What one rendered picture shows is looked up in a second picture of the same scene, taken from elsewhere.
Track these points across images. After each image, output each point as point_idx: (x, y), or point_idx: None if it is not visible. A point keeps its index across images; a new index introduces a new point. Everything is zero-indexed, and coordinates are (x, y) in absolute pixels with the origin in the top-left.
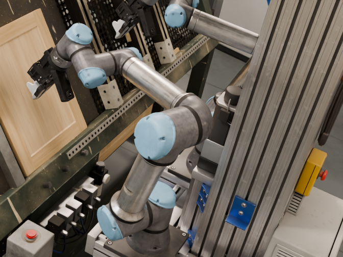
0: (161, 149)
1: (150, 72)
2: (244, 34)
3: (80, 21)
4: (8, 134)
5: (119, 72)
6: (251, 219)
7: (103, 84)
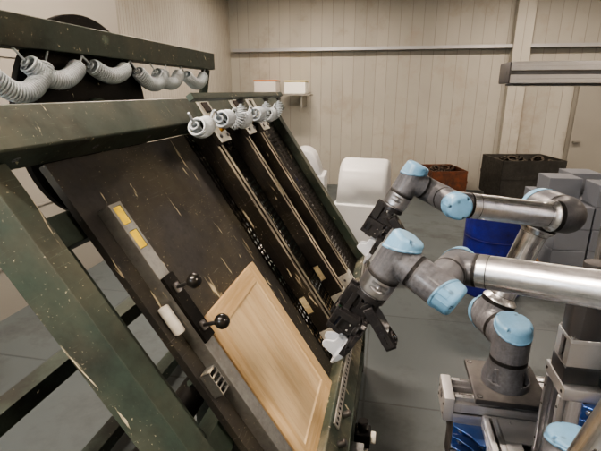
0: None
1: (528, 262)
2: (537, 205)
3: (289, 267)
4: (276, 424)
5: (466, 281)
6: None
7: (327, 327)
